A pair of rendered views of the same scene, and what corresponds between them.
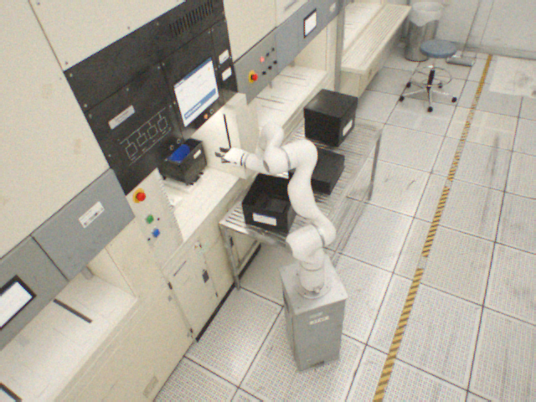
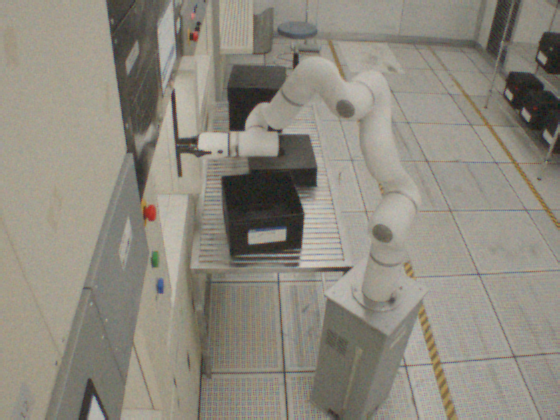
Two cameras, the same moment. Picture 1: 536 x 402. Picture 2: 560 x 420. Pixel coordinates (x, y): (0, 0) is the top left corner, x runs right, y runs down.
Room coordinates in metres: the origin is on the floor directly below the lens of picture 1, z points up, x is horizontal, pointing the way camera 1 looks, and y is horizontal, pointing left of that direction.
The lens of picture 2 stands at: (0.32, 0.85, 2.11)
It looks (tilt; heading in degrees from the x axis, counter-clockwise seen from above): 39 degrees down; 322
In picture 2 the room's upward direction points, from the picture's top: 3 degrees clockwise
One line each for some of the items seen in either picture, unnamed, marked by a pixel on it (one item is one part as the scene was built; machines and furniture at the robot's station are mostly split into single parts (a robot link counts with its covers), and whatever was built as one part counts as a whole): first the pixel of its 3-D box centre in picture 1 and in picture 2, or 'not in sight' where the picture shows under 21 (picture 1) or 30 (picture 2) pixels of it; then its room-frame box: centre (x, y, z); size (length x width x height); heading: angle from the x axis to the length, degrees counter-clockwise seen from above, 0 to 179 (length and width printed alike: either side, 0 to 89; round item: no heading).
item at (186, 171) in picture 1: (179, 156); not in sight; (1.84, 0.50, 1.06); 0.24 x 0.20 x 0.32; 147
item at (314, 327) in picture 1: (311, 317); (362, 352); (1.07, -0.17, 0.38); 0.28 x 0.28 x 0.76; 12
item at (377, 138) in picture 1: (309, 208); (265, 228); (1.92, -0.29, 0.38); 1.30 x 0.60 x 0.76; 147
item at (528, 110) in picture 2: not in sight; (540, 110); (1.91, -3.11, 0.31); 0.30 x 0.28 x 0.26; 147
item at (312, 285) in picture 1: (311, 271); (382, 273); (1.07, -0.17, 0.85); 0.19 x 0.19 x 0.18
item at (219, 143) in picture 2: (237, 157); (215, 144); (1.61, 0.14, 1.19); 0.11 x 0.10 x 0.07; 57
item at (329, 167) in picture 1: (316, 167); (281, 157); (1.86, -0.33, 0.83); 0.29 x 0.29 x 0.13; 59
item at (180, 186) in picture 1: (186, 177); not in sight; (1.84, 0.50, 0.89); 0.22 x 0.21 x 0.04; 57
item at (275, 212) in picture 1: (272, 202); (260, 211); (1.58, -0.02, 0.85); 0.28 x 0.28 x 0.17; 65
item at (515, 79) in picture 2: not in sight; (522, 90); (2.22, -3.32, 0.31); 0.30 x 0.28 x 0.26; 144
